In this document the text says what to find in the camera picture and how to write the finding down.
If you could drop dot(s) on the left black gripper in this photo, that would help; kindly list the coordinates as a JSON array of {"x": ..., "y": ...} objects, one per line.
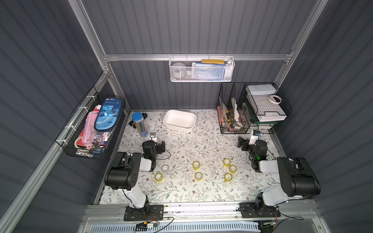
[{"x": 159, "y": 146}]

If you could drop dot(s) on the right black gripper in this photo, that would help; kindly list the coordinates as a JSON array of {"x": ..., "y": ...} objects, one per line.
[{"x": 245, "y": 144}]

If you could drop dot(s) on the clear transparent tape roll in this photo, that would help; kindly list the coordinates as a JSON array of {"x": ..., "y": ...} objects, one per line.
[{"x": 165, "y": 168}]

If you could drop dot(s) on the yellow tape roll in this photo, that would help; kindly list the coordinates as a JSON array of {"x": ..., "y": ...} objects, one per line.
[
  {"x": 232, "y": 169},
  {"x": 198, "y": 176},
  {"x": 196, "y": 165},
  {"x": 226, "y": 162},
  {"x": 227, "y": 177},
  {"x": 158, "y": 177}
]

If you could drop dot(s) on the white storage box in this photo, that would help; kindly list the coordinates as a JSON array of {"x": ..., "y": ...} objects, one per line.
[{"x": 179, "y": 120}]

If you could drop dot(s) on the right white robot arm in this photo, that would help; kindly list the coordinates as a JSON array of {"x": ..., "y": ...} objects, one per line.
[{"x": 297, "y": 179}]

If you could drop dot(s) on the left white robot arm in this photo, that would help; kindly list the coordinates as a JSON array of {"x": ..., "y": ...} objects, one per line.
[{"x": 125, "y": 168}]

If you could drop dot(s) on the white tape roll in basket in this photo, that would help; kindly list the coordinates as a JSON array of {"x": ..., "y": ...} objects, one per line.
[{"x": 178, "y": 70}]

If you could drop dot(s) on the blue lid pencil tube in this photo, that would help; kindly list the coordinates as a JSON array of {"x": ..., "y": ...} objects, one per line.
[{"x": 138, "y": 119}]

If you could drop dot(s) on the blue dinosaur pencil case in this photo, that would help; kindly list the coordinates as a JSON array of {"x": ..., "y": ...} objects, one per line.
[{"x": 109, "y": 114}]

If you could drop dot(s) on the pink pencil case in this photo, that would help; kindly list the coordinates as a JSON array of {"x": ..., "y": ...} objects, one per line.
[{"x": 89, "y": 131}]

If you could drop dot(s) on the small circuit board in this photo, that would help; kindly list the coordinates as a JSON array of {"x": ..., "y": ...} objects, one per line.
[{"x": 145, "y": 226}]

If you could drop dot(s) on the blue white packet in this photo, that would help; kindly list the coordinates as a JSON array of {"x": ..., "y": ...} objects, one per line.
[{"x": 209, "y": 72}]

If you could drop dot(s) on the black wire desk organizer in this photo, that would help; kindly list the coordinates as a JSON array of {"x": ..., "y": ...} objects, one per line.
[{"x": 236, "y": 115}]

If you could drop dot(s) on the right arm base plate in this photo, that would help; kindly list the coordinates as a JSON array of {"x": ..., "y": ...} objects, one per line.
[{"x": 253, "y": 210}]

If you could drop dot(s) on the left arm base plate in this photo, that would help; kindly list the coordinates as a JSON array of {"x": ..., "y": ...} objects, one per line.
[{"x": 147, "y": 213}]

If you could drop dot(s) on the black wire side basket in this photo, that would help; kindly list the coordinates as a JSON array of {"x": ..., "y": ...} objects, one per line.
[{"x": 103, "y": 145}]

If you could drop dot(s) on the white wire wall basket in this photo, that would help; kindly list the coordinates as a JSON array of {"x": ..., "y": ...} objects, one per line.
[{"x": 228, "y": 74}]

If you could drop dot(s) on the yellow item in wall basket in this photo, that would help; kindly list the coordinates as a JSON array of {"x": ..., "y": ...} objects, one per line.
[{"x": 213, "y": 61}]

